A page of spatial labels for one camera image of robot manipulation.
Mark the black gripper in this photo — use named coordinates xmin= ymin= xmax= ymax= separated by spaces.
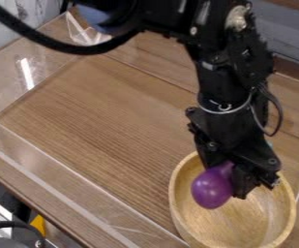
xmin=186 ymin=96 xmax=281 ymax=200

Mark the purple toy eggplant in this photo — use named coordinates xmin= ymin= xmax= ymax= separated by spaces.
xmin=191 ymin=161 xmax=235 ymax=209

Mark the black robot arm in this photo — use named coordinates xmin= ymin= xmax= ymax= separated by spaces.
xmin=0 ymin=0 xmax=281 ymax=199

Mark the brown wooden bowl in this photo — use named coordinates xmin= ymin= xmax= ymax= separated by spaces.
xmin=169 ymin=153 xmax=297 ymax=248

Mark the yellow black equipment base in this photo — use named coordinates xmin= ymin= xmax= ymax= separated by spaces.
xmin=0 ymin=173 xmax=85 ymax=248

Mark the clear acrylic corner bracket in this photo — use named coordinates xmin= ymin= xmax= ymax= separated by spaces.
xmin=65 ymin=12 xmax=111 ymax=46

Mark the black cable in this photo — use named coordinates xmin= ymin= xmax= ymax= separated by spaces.
xmin=0 ymin=220 xmax=49 ymax=248

